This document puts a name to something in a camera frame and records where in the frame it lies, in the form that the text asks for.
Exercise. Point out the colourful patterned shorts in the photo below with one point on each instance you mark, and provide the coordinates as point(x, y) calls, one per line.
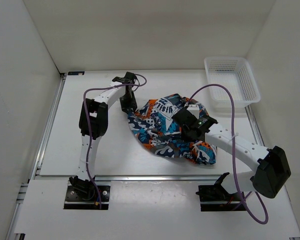
point(154, 128)

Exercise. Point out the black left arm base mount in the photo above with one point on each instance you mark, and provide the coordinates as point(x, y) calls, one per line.
point(80, 201)

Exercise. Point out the aluminium right frame rail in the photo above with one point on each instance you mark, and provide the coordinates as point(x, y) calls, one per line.
point(259, 139)

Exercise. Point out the white perforated plastic basket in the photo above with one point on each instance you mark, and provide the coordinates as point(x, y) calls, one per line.
point(235, 74)

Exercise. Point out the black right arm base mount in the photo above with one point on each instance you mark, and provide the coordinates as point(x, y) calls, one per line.
point(214, 198)

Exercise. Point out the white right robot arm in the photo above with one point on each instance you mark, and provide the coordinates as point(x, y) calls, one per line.
point(269, 167)

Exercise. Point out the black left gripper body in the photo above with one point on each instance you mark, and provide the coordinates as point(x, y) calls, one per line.
point(128, 101)

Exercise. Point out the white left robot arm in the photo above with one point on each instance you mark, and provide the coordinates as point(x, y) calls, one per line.
point(93, 125)

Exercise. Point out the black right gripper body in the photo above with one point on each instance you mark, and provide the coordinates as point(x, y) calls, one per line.
point(185, 136)

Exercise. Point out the aluminium left frame rail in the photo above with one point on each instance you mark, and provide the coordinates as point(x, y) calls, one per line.
point(37, 162)

